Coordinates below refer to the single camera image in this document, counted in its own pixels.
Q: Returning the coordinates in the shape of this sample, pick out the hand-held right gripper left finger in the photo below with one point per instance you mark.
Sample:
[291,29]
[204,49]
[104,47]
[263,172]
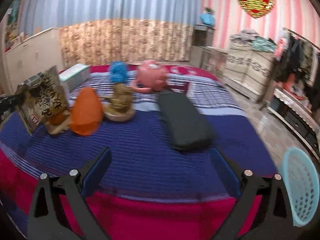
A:
[97,171]

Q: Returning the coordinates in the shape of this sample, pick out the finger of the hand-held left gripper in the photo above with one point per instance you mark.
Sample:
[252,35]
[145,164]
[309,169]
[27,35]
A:
[10,101]

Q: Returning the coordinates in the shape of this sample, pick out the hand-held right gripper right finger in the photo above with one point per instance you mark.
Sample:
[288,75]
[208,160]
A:
[225,173]

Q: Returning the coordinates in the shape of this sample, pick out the brown wooden tray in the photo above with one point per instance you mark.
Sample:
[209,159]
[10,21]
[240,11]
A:
[58,129]

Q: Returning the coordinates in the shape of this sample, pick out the beige bowl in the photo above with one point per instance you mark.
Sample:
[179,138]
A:
[117,117]

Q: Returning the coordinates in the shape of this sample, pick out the brown printed paper bag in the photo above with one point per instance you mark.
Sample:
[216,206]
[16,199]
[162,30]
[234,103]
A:
[45,97]

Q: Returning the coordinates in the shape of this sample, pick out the white cabinet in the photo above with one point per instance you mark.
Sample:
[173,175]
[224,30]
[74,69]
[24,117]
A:
[37,55]

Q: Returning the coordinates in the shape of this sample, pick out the orange plastic bag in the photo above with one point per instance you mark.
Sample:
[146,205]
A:
[86,111]

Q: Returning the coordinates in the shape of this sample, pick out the teal cardboard box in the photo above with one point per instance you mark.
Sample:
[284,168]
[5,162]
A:
[75,78]

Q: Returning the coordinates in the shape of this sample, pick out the light blue plastic basket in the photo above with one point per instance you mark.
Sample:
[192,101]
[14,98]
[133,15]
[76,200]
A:
[300,192]

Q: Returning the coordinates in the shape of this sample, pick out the crumpled brown paper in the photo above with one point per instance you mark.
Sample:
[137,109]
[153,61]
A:
[121,97]

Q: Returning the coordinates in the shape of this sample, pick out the lace covered side table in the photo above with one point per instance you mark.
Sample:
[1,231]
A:
[295,105]

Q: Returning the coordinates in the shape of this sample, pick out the blue plastic bag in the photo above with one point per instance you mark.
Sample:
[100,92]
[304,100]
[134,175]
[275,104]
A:
[118,71]

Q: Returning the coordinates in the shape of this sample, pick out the patterned cloth covered chest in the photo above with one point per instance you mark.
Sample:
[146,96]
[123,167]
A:
[247,67]

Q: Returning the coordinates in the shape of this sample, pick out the pink mug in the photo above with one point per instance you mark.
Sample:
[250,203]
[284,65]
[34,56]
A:
[151,76]

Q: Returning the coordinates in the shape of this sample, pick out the grey water dispenser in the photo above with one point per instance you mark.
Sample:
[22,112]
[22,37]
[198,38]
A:
[200,45]

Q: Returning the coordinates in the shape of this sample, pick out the teal garment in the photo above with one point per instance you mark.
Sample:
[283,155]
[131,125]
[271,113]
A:
[263,45]

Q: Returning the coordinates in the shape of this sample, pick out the grey clothes pile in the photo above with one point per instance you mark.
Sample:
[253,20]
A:
[243,36]

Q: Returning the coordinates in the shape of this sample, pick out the clothes rack with clothes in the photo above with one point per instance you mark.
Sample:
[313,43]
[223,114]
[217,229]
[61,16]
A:
[297,55]

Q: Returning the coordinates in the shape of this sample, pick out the blue and floral curtain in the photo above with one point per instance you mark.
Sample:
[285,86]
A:
[112,5]

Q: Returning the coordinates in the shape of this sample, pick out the blue wrapped plant pot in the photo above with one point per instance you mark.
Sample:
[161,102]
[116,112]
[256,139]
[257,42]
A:
[207,18]

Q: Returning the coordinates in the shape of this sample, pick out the colourful wall picture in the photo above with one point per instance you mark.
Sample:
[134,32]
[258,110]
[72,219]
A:
[13,10]

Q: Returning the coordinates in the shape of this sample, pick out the red gold heart wall decoration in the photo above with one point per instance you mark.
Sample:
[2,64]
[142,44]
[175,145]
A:
[255,1]

